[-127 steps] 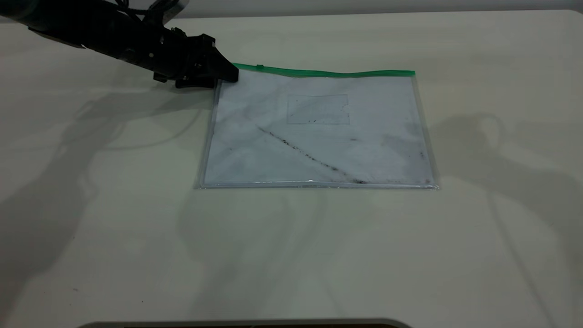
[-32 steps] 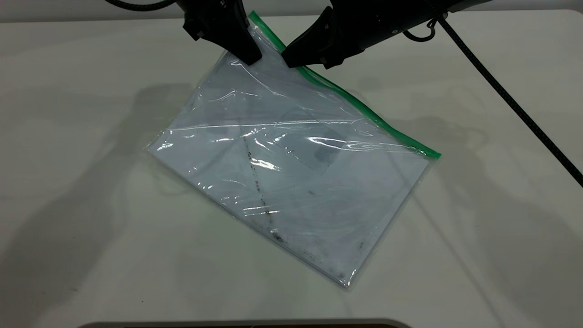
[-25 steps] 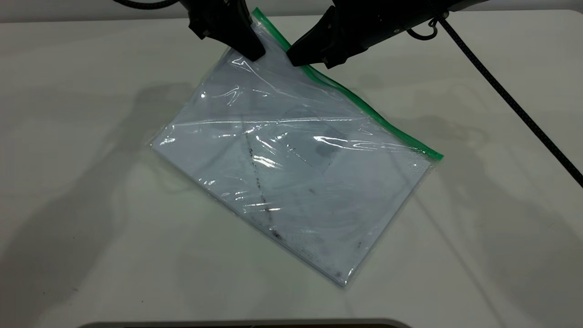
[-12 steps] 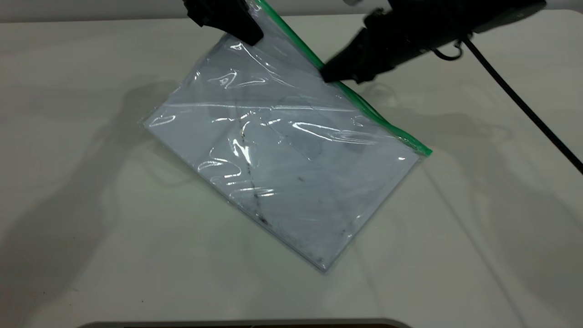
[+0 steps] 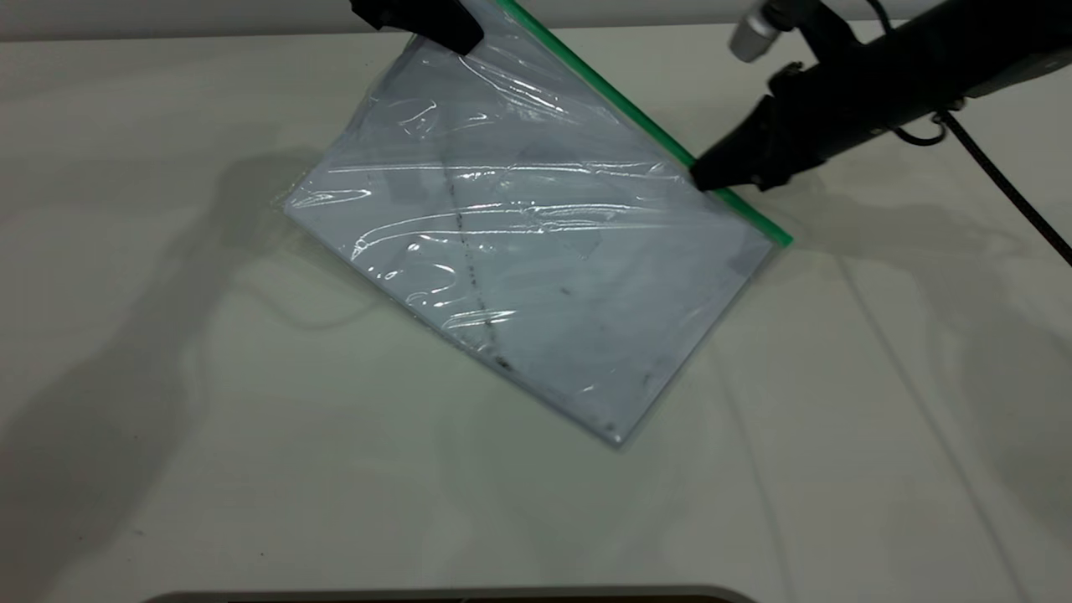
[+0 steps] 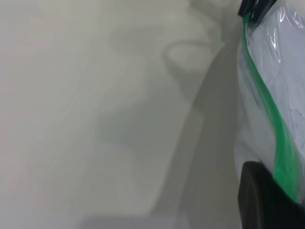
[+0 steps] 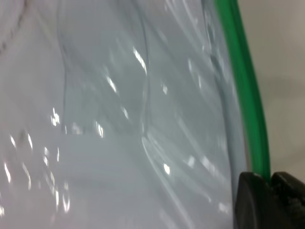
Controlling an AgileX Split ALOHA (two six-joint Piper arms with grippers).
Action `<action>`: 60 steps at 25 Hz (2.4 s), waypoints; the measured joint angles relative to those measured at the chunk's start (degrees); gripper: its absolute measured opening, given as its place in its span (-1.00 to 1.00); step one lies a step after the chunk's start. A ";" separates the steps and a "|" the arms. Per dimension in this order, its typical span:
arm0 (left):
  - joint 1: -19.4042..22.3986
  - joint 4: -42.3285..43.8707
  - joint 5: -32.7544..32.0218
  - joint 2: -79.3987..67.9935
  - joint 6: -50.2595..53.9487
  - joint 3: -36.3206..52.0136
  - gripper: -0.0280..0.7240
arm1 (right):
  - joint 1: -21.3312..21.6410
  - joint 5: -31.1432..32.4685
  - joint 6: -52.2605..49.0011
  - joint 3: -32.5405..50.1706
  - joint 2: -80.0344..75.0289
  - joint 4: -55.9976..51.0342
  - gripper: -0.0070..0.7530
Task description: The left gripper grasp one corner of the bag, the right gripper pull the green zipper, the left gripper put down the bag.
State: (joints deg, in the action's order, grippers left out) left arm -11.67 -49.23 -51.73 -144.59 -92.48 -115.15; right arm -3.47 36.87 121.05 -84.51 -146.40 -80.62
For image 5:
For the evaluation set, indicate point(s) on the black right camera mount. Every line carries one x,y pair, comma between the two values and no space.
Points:
816,29

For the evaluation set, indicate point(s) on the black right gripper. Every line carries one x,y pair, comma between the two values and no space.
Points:
808,126

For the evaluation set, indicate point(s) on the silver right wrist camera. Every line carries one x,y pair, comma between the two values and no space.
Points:
752,33

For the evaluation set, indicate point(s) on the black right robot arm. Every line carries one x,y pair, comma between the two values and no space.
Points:
946,59

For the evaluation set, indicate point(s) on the transparent plastic bag green zipper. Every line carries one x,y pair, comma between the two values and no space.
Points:
544,251

